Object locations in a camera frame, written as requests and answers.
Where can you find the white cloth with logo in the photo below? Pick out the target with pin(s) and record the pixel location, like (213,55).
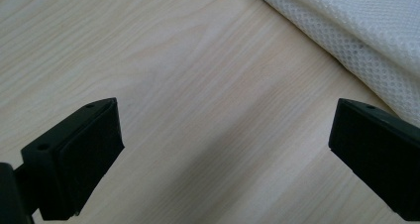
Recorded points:
(363,22)

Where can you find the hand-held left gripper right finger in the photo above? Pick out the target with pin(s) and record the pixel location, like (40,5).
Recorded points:
(379,151)

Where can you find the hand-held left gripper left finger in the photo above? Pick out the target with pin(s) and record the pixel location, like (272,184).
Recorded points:
(74,164)

